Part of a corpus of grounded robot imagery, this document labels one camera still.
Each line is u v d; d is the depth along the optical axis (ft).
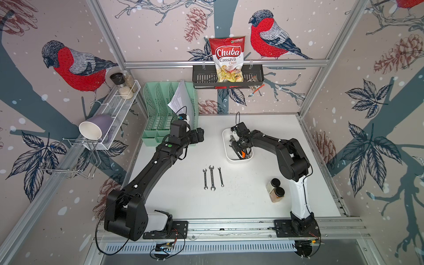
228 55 2.67
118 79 2.55
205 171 3.03
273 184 2.56
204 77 3.12
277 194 2.46
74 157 1.91
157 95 3.39
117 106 2.73
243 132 2.73
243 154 3.21
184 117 2.39
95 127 2.00
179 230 2.40
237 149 3.28
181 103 3.04
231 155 3.21
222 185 2.87
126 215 1.31
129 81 2.79
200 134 2.48
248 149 3.13
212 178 2.96
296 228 2.13
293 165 1.84
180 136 2.05
